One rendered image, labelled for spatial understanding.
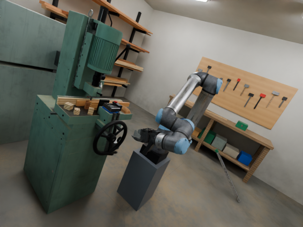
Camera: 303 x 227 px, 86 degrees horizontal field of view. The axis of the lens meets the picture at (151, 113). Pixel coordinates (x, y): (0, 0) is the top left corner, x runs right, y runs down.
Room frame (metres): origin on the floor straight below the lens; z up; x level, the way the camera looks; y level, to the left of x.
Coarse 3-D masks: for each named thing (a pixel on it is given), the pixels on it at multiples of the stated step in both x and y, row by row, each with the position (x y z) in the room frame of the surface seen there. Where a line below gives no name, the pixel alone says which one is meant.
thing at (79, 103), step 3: (78, 102) 1.12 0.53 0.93; (81, 102) 1.14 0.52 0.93; (84, 102) 1.16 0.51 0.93; (120, 102) 1.49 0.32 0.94; (123, 102) 1.53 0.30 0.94; (126, 102) 1.57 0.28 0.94; (78, 105) 1.13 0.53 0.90; (81, 105) 1.14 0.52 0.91; (84, 105) 1.17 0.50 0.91; (123, 105) 1.52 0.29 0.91; (126, 105) 1.56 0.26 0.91
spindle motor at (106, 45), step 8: (104, 24) 1.13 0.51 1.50; (96, 32) 1.15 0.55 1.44; (104, 32) 1.12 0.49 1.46; (112, 32) 1.14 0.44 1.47; (120, 32) 1.19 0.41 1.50; (96, 40) 1.14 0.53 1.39; (104, 40) 1.13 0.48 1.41; (112, 40) 1.15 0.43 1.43; (120, 40) 1.21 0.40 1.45; (96, 48) 1.13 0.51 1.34; (104, 48) 1.13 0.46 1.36; (112, 48) 1.16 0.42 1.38; (96, 56) 1.13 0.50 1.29; (104, 56) 1.14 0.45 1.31; (112, 56) 1.17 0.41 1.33; (88, 64) 1.15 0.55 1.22; (96, 64) 1.13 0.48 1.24; (104, 64) 1.15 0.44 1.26; (112, 64) 1.20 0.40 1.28; (104, 72) 1.15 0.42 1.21
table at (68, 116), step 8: (56, 104) 1.02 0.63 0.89; (56, 112) 1.01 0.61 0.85; (64, 112) 0.96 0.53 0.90; (72, 112) 0.99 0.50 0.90; (80, 112) 1.04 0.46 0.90; (96, 112) 1.15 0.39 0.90; (64, 120) 0.95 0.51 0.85; (72, 120) 0.94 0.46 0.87; (80, 120) 0.99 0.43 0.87; (88, 120) 1.05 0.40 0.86; (96, 120) 1.10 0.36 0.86
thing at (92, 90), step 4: (84, 84) 1.22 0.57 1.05; (88, 84) 1.20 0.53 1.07; (84, 88) 1.22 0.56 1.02; (88, 88) 1.19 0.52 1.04; (92, 88) 1.17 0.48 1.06; (96, 88) 1.18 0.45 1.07; (100, 88) 1.21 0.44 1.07; (88, 92) 1.18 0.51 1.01; (92, 92) 1.16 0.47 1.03; (96, 92) 1.18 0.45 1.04; (100, 92) 1.21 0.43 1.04; (92, 96) 1.16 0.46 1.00; (96, 96) 1.19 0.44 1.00
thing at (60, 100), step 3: (57, 99) 1.02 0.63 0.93; (60, 99) 1.03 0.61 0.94; (63, 99) 1.04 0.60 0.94; (66, 99) 1.06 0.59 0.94; (69, 99) 1.08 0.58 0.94; (72, 99) 1.10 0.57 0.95; (75, 99) 1.12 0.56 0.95; (78, 99) 1.14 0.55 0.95; (81, 99) 1.15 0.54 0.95; (84, 99) 1.18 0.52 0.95; (87, 99) 1.20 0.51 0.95; (93, 99) 1.26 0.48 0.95; (96, 99) 1.28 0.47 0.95; (99, 99) 1.31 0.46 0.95; (57, 102) 1.02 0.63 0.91; (60, 102) 1.03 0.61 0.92; (63, 102) 1.05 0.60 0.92; (66, 102) 1.06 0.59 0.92; (69, 102) 1.08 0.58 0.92; (72, 102) 1.10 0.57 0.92; (75, 102) 1.12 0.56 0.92
